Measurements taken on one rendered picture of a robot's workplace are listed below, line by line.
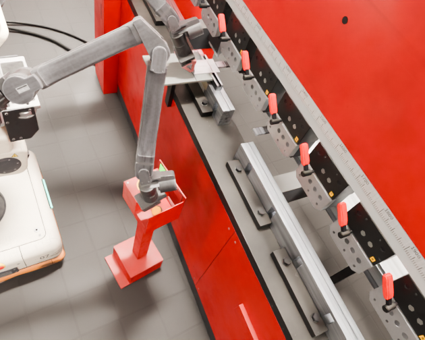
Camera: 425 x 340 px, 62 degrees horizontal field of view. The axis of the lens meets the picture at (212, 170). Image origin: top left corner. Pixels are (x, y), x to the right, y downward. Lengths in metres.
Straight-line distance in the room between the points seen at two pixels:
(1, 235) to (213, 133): 1.10
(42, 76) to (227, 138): 0.80
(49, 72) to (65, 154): 1.46
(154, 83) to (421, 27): 0.66
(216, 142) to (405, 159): 0.85
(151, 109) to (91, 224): 1.27
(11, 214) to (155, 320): 0.91
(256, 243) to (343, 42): 0.74
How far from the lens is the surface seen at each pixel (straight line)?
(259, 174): 1.37
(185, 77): 1.56
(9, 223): 1.97
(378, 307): 1.08
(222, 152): 1.50
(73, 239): 2.19
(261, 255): 1.33
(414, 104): 0.85
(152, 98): 1.07
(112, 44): 1.03
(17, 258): 1.92
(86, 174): 2.39
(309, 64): 1.05
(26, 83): 1.07
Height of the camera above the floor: 2.02
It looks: 53 degrees down
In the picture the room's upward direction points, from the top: 25 degrees clockwise
